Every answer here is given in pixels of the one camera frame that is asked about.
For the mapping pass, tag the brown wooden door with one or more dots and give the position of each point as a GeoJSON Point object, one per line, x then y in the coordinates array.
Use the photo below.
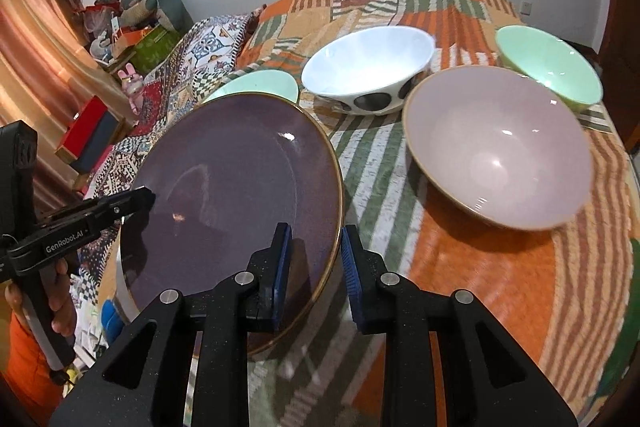
{"type": "Point", "coordinates": [619, 59]}

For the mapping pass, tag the mint green bowl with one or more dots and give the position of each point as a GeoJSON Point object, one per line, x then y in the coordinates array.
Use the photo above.
{"type": "Point", "coordinates": [551, 62]}

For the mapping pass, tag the orange green patchwork tablecloth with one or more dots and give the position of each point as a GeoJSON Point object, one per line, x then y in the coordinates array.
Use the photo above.
{"type": "Point", "coordinates": [569, 296]}

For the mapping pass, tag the green cardboard box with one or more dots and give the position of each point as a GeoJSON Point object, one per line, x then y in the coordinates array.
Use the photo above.
{"type": "Point", "coordinates": [153, 49]}

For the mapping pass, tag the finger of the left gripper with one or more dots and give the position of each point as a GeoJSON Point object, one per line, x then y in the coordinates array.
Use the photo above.
{"type": "Point", "coordinates": [112, 207]}

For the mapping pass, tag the person's left hand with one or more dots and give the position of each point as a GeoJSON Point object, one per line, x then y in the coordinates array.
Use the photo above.
{"type": "Point", "coordinates": [60, 302]}

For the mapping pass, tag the mint green plate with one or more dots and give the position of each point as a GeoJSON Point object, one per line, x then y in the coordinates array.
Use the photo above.
{"type": "Point", "coordinates": [268, 81]}

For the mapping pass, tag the pink bowl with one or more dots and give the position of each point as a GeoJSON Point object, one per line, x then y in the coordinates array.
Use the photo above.
{"type": "Point", "coordinates": [500, 145]}

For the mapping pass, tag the red and blue box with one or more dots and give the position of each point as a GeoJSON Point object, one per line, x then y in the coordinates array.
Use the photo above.
{"type": "Point", "coordinates": [94, 129]}

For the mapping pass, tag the grey plush toy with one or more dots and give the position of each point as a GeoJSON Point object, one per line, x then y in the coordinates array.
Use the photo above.
{"type": "Point", "coordinates": [170, 14]}

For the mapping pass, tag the patterned patchwork quilt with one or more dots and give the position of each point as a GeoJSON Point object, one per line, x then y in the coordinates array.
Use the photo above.
{"type": "Point", "coordinates": [198, 66]}

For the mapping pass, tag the pink bunny toy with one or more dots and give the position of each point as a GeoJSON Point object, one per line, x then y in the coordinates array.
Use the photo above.
{"type": "Point", "coordinates": [132, 85]}

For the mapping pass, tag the white bowl black dots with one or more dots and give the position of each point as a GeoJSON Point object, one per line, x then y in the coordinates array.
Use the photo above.
{"type": "Point", "coordinates": [371, 71]}

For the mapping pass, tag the purple plate gold rim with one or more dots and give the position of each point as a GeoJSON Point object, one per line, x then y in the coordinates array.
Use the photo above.
{"type": "Point", "coordinates": [223, 178]}

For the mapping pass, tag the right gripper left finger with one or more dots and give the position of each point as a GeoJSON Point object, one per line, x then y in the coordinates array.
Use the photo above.
{"type": "Point", "coordinates": [186, 350]}

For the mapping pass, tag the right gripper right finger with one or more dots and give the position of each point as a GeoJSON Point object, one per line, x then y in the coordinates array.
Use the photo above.
{"type": "Point", "coordinates": [444, 353]}

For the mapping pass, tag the orange striped curtain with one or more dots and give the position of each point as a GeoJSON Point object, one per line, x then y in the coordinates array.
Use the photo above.
{"type": "Point", "coordinates": [47, 75]}

